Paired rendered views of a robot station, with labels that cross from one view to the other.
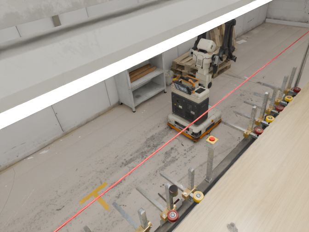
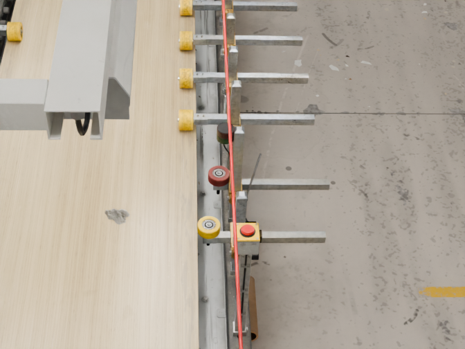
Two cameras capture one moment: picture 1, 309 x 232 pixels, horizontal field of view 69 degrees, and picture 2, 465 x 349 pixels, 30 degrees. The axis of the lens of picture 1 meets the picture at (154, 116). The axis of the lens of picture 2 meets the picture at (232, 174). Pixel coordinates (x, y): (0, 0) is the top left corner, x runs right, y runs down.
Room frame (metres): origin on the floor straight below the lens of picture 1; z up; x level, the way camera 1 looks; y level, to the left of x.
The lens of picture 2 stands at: (2.21, -1.83, 3.19)
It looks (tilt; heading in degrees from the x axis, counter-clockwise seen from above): 46 degrees down; 126
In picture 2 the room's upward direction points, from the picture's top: 3 degrees clockwise
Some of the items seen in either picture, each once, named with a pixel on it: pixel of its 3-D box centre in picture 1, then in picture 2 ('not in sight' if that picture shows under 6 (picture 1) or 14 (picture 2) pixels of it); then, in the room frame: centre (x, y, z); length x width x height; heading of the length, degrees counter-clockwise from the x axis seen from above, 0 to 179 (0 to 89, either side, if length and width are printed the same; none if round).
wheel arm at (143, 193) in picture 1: (154, 202); (270, 184); (1.02, 0.08, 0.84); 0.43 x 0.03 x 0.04; 40
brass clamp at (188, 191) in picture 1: (189, 191); (237, 241); (1.09, -0.21, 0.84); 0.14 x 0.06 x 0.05; 130
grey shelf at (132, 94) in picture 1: (138, 62); not in sight; (3.91, 0.18, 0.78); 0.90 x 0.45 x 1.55; 130
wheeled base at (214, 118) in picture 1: (194, 118); not in sight; (2.87, -0.64, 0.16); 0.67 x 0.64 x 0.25; 129
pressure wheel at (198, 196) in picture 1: (198, 199); (208, 234); (1.00, -0.27, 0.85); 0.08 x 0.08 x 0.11
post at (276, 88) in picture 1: (271, 104); not in sight; (2.07, -1.37, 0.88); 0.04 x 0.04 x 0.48; 40
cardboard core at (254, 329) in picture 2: not in sight; (247, 307); (0.97, 0.06, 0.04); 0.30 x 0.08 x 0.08; 130
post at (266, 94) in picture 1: (262, 111); not in sight; (1.91, -1.18, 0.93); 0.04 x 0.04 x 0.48; 40
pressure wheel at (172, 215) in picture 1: (173, 218); (218, 182); (0.87, -0.05, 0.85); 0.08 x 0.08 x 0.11
